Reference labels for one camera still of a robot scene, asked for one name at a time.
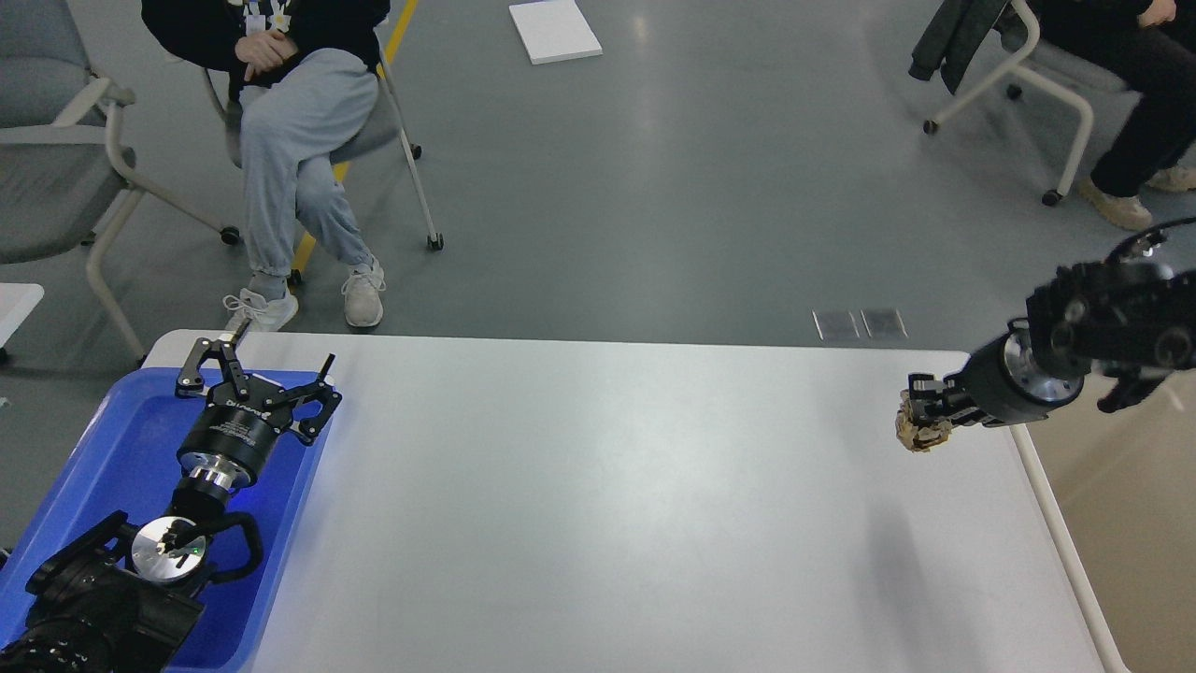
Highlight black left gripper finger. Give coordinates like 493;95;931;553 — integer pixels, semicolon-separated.
177;322;250;400
277;353;343;446

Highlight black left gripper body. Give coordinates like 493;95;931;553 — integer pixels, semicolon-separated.
177;375;318;489

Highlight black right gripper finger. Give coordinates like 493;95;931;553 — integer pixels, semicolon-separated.
904;372;948;426

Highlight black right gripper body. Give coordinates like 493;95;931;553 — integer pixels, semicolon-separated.
939;329;1084;427

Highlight brown paper ball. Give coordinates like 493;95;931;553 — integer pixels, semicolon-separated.
893;391;954;452

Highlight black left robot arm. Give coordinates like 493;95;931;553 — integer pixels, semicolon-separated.
4;334;342;672

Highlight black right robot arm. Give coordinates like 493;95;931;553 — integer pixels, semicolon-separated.
893;218;1195;451

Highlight right metal floor plate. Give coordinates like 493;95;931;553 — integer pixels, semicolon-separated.
861;308;909;339

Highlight metal floor plate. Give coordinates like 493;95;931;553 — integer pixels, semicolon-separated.
861;308;909;339
812;310;861;341

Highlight blue plastic tray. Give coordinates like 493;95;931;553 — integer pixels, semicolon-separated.
1;367;325;672

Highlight left metal floor plate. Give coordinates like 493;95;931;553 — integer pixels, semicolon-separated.
812;310;861;341

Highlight beige plastic bin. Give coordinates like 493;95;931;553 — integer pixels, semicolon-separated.
1029;372;1195;672

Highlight white table edge left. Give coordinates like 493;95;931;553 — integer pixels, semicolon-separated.
1;282;45;363

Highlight grey office chair left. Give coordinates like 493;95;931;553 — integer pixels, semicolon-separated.
1;1;242;359

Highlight grey chair under person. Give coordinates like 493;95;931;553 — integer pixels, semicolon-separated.
201;50;444;251

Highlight seated person grey pants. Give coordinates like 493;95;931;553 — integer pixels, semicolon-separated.
140;0;392;334

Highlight grey chair top right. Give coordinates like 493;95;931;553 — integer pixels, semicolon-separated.
922;1;1131;208

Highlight dark jacket on chair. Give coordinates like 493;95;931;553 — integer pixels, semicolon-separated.
908;1;1008;94

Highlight seated person black clothes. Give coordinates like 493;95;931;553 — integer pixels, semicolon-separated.
1035;1;1195;231

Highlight white flat box on floor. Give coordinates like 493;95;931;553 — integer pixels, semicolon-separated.
508;1;604;65

